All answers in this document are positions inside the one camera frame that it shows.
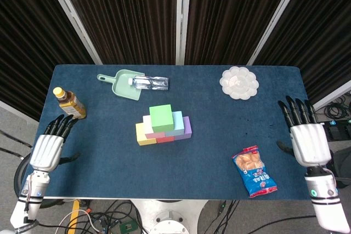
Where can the red foam cube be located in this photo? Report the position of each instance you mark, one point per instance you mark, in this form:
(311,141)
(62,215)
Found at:
(164,140)

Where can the green foam cube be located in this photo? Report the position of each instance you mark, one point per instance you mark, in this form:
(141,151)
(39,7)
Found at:
(161,119)

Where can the clear plastic water bottle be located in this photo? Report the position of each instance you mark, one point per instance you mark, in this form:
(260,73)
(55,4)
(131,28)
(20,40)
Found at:
(150,82)

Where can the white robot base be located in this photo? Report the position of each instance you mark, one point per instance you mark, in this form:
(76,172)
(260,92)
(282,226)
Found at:
(170,217)

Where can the black swivel chair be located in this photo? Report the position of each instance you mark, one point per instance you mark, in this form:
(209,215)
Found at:
(341,162)

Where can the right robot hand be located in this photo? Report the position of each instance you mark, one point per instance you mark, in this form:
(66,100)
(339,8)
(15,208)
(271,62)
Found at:
(310,143)

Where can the mint green dustpan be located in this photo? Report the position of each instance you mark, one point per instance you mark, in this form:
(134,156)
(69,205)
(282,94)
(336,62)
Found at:
(122,87)

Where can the green circuit board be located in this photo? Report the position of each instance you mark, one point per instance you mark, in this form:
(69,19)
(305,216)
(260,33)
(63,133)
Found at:
(127,227)

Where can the blue snack bag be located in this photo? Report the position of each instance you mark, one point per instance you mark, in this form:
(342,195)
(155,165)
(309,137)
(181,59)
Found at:
(255,173)

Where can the dark curtain divider panel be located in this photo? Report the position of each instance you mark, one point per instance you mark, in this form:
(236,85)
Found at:
(27,39)
(123,17)
(235,17)
(323,34)

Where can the yellow foam cube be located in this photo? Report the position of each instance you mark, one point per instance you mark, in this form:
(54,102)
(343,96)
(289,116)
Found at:
(144,136)

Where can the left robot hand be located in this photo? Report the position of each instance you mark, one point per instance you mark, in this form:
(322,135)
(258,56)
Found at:
(46,151)

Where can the white flower-shaped palette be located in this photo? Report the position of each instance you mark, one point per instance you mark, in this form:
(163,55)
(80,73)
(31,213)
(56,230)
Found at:
(240,82)

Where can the tea bottle with yellow cap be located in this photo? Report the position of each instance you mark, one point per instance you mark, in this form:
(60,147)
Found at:
(70,105)

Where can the black power strip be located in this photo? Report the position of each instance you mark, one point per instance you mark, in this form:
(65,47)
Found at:
(336,123)

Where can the dark blue table mat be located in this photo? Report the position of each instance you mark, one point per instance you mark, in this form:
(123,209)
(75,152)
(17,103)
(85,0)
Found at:
(175,168)

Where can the light blue foam cube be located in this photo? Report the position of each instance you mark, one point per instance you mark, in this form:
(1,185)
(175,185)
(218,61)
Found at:
(178,124)

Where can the purple foam cube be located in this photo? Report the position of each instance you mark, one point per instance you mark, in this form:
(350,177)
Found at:
(186,130)

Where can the pink foam cube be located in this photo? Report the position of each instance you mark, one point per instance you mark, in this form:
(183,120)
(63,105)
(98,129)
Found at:
(153,134)

